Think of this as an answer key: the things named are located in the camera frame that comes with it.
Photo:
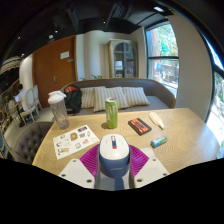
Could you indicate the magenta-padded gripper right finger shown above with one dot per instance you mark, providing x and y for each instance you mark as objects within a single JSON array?
[{"x": 148, "y": 171}]

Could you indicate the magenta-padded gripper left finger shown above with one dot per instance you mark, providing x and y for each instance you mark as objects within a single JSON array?
[{"x": 78, "y": 171}]

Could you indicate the white and blue computer mouse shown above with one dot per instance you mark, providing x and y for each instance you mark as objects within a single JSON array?
[{"x": 114, "y": 156}]

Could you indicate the white sticker sheet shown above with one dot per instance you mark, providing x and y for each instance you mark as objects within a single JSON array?
[{"x": 75, "y": 141}]

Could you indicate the small green pack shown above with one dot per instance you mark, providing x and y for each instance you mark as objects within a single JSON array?
[{"x": 159, "y": 141}]

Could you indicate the black and red flat box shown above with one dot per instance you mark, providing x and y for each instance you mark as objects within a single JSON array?
[{"x": 140, "y": 126}]

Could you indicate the white squeeze tube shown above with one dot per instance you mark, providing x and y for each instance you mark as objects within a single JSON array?
[{"x": 156, "y": 120}]

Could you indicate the grey tufted armchair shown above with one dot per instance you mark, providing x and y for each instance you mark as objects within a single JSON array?
[{"x": 30, "y": 141}]

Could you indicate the clear shaker bottle white lid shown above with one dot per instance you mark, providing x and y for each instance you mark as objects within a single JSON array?
[{"x": 60, "y": 111}]

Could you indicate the green drink can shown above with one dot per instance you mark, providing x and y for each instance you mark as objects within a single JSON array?
[{"x": 111, "y": 115}]

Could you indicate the black backpack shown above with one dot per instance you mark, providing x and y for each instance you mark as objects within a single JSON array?
[{"x": 73, "y": 100}]

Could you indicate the striped cushion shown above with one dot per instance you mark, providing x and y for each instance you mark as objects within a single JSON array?
[
  {"x": 87, "y": 97},
  {"x": 136, "y": 96},
  {"x": 100, "y": 98}
]

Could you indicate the blue padded chair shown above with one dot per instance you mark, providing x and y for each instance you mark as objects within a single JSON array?
[{"x": 3, "y": 145}]

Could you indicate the grey curved sofa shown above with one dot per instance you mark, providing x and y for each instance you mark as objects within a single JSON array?
[{"x": 156, "y": 91}]

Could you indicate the group of white chairs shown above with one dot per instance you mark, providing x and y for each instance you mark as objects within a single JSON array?
[{"x": 30, "y": 101}]

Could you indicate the person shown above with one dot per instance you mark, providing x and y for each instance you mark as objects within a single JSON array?
[{"x": 20, "y": 95}]

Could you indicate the brown wooden door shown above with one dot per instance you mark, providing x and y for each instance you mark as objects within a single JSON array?
[{"x": 50, "y": 73}]

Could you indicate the black-framed window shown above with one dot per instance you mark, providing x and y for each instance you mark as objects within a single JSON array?
[{"x": 163, "y": 60}]

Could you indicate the beige glass-door cabinet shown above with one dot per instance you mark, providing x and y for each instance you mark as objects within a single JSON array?
[{"x": 122, "y": 60}]

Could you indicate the white door sign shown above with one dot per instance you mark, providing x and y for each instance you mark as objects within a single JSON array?
[{"x": 64, "y": 55}]

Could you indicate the large curved-frame window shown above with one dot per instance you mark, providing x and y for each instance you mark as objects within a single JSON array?
[{"x": 216, "y": 106}]

